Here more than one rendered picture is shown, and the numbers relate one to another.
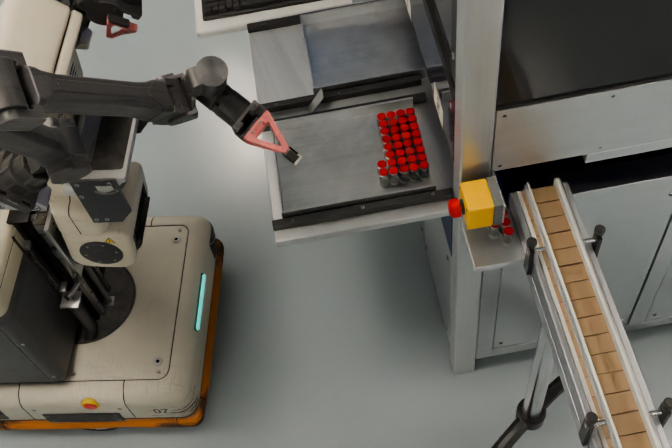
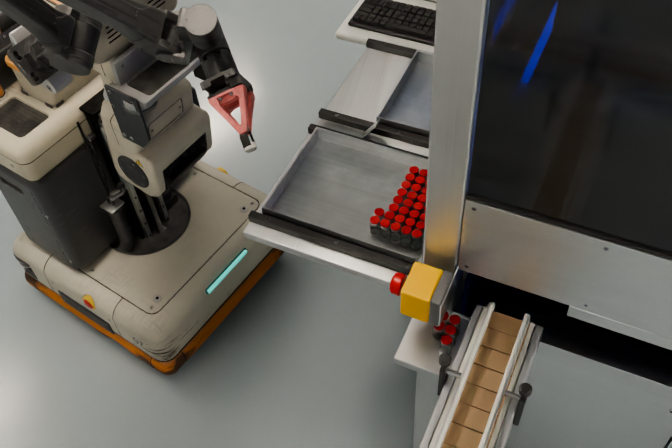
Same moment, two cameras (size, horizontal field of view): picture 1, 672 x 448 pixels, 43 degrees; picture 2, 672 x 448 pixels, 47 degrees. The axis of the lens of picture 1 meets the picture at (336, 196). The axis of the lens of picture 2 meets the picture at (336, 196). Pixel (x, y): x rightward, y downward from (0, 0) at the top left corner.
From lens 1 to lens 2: 0.62 m
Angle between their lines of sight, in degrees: 18
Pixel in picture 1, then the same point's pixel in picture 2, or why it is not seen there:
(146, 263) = (207, 215)
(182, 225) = (257, 200)
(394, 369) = (361, 434)
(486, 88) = (454, 164)
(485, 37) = (454, 100)
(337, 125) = (376, 160)
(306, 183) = (308, 195)
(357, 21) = not seen: hidden behind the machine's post
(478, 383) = not seen: outside the picture
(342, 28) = not seen: hidden behind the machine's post
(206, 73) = (194, 19)
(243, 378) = (234, 360)
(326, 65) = (409, 105)
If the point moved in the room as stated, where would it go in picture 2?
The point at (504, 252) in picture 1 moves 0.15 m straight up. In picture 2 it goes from (434, 360) to (438, 315)
